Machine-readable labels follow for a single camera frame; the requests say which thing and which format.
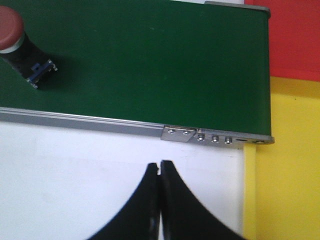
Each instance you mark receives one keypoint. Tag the red mushroom push button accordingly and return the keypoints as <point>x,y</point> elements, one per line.
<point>19,51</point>

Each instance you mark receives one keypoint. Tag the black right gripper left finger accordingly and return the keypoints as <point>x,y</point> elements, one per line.
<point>139,218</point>

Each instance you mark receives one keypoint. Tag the yellow plastic tray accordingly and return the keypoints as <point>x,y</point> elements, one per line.
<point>282,180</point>

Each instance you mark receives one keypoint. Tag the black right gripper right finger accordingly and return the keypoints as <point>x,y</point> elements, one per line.
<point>183,215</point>

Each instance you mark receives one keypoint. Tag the aluminium conveyor frame rail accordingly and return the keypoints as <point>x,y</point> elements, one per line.
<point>125,125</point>

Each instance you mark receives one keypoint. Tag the red plastic tray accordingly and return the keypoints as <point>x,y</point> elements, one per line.
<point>294,38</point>

